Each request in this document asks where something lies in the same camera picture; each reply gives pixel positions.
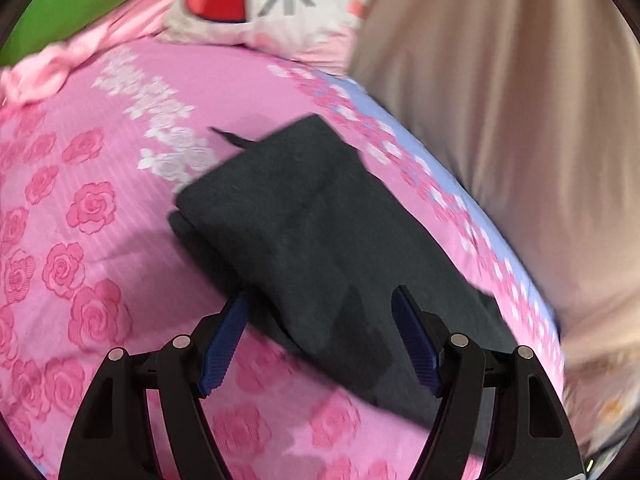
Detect pink ruffled cloth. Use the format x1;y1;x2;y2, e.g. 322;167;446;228
0;0;211;108

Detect green cushion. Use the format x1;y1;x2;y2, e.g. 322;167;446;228
0;0;168;68

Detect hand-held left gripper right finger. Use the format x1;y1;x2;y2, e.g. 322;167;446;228
391;285;586;480

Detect beige curtain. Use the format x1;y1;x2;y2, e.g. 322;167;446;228
347;0;640;376

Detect pink floral bedsheet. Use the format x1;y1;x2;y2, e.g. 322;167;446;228
0;42;568;480

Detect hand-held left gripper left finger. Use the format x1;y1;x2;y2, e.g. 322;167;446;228
59;290;251;480

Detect dark grey pants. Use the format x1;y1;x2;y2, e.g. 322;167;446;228
167;114;521;428

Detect pale yellow patterned cloth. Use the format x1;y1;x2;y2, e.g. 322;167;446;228
565;360;640;463

